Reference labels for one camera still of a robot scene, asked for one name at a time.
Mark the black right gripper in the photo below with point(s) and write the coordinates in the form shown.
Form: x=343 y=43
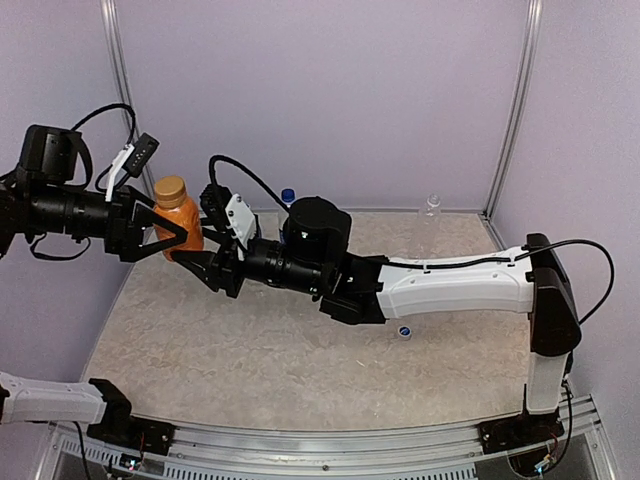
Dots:
x=215 y=269

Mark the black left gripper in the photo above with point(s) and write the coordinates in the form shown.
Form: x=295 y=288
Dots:
x=123 y=240

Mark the orange juice bottle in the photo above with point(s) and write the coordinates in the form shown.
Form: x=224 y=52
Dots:
x=187 y=216

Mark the blue white bottle cap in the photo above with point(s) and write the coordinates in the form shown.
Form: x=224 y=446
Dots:
x=405 y=332

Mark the clear bottle blue label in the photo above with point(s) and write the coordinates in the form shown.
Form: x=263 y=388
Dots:
x=428 y=226

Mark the gold juice bottle cap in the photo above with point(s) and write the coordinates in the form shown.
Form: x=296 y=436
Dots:
x=170 y=192

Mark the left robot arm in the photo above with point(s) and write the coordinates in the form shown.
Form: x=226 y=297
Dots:
x=38 y=198

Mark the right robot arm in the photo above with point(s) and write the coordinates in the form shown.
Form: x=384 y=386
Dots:
x=314 y=259

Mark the water bottle blue cap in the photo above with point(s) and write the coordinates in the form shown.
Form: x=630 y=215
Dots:
x=288 y=197

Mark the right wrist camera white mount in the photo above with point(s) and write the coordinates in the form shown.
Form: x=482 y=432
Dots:
x=228 y=210

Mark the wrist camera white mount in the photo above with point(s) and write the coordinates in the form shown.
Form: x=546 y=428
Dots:
x=228 y=210
x=131 y=160

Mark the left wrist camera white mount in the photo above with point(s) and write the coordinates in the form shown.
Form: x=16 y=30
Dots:
x=131 y=160

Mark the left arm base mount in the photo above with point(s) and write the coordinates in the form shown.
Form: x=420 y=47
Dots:
x=118 y=426

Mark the aluminium front rail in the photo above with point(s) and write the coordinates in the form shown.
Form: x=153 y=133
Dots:
x=475 y=449

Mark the aluminium corner post left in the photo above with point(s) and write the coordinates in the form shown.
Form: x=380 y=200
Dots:
x=116 y=55

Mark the aluminium corner post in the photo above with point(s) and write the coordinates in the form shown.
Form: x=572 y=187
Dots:
x=116 y=55
x=517 y=107

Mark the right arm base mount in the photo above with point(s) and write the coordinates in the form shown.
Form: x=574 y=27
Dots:
x=520 y=430

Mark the aluminium corner post right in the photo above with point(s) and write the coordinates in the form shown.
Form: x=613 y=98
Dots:
x=517 y=107

